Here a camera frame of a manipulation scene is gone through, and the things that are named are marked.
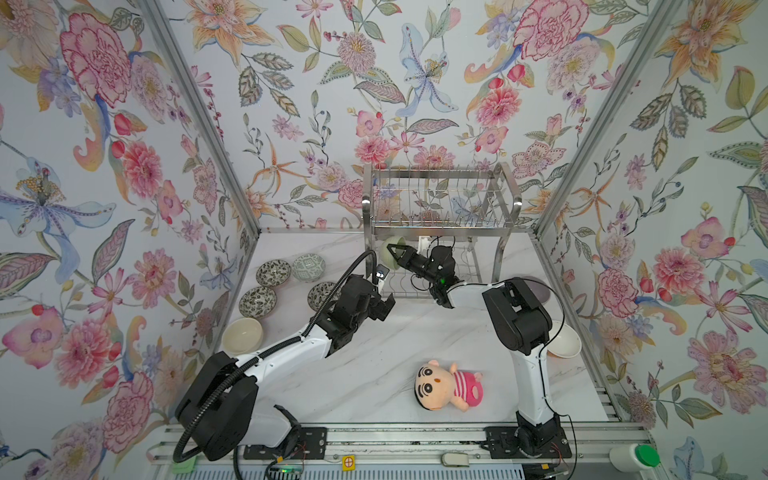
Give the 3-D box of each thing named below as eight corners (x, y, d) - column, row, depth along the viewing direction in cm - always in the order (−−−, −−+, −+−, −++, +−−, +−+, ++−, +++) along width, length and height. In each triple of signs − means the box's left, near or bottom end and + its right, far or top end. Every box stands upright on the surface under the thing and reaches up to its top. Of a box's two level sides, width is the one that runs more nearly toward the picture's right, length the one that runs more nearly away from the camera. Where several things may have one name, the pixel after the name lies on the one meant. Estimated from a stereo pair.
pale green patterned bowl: (291, 282, 106) (289, 276, 103) (297, 259, 113) (295, 253, 110) (323, 282, 106) (321, 276, 103) (326, 259, 113) (325, 253, 110)
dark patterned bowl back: (257, 286, 105) (253, 278, 102) (263, 267, 111) (259, 259, 107) (288, 286, 105) (285, 279, 102) (293, 267, 111) (290, 259, 107)
